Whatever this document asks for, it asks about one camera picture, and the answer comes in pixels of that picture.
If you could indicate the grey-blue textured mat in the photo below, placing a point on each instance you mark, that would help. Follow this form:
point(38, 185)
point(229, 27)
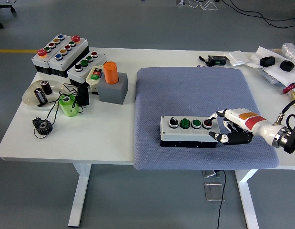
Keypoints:
point(185, 90)

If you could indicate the bubble wrap bag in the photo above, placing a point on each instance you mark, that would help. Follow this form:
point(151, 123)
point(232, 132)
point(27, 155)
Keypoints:
point(290, 48)

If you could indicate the black cylindrical capacitor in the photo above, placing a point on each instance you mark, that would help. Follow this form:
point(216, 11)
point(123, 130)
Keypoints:
point(46, 88)
point(40, 96)

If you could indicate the silver floor socket box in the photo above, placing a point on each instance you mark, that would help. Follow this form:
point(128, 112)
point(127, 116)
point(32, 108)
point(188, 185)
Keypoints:
point(209, 173)

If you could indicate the cream two-button pendant switch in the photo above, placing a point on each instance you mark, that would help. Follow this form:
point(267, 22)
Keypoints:
point(90, 80)

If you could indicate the four-button grey control box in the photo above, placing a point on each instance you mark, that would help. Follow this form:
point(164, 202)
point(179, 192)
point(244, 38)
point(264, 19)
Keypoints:
point(185, 136)
point(73, 74)

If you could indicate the white flat box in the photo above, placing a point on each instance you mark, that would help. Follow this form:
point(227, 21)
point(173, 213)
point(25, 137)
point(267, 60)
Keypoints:
point(236, 58)

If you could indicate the green cylinder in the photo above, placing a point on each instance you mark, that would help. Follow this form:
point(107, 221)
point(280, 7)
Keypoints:
point(68, 107)

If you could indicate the clear plastic bag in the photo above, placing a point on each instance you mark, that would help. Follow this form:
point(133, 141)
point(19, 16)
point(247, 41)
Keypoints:
point(268, 76)

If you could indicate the black metal gear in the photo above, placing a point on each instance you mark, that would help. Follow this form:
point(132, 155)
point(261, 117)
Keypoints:
point(43, 127)

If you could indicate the black module with green connector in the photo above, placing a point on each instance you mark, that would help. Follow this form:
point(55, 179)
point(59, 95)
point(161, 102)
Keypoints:
point(216, 60)

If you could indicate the white paper sheet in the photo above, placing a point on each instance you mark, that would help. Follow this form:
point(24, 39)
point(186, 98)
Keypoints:
point(261, 53)

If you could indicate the grey block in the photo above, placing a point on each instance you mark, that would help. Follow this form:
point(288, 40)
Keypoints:
point(114, 94)

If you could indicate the orange cylinder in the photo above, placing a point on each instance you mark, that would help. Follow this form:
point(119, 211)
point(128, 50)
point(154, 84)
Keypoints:
point(110, 74)

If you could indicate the clear plastic dish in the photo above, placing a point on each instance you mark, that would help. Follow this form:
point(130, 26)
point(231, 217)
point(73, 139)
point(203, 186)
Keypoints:
point(30, 97)

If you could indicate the small black device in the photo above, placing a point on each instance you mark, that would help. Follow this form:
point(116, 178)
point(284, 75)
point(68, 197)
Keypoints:
point(83, 96)

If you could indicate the silver floor plate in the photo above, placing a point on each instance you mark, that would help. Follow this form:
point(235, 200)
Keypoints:
point(212, 192)

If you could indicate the white table leg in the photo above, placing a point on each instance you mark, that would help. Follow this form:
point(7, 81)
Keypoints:
point(248, 202)
point(79, 195)

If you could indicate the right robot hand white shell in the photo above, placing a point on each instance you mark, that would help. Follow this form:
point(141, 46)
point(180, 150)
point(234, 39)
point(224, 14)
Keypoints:
point(247, 119)

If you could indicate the five-button grey control box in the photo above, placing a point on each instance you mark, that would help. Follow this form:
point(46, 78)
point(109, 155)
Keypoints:
point(66, 60)
point(40, 60)

